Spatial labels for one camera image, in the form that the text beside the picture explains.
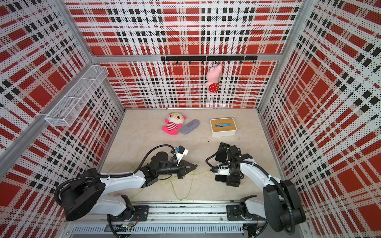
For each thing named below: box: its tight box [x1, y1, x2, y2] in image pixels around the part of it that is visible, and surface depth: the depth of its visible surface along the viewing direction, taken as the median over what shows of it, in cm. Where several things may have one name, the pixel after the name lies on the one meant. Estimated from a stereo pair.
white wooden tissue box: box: [209, 117, 237, 138], surface depth 106 cm
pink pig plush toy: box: [204, 63, 223, 93], surface depth 96 cm
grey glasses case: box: [180, 119, 200, 135], surface depth 108 cm
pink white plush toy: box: [162, 112, 187, 136], surface depth 107 cm
